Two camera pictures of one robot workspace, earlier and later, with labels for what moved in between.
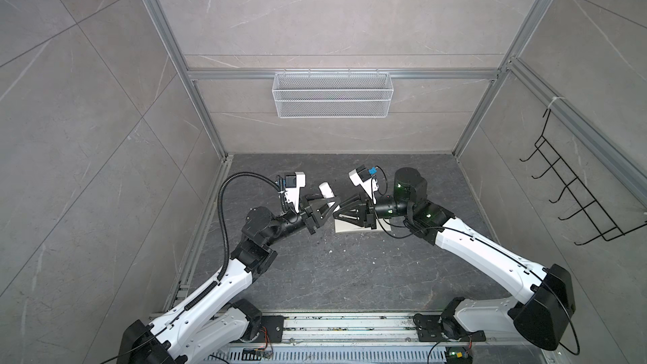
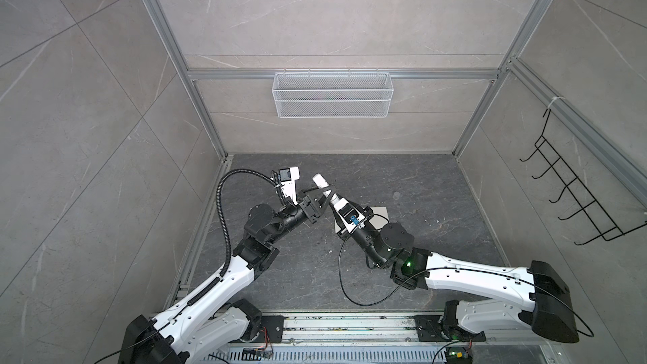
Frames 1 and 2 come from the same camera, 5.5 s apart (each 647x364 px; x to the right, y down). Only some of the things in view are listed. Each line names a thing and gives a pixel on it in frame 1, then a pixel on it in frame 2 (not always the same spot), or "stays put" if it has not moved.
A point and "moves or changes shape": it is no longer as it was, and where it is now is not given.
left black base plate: [271, 329] stays put
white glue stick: [327, 192] moves or changes shape
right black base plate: [430, 329] stays put
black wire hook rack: [590, 209] stays put
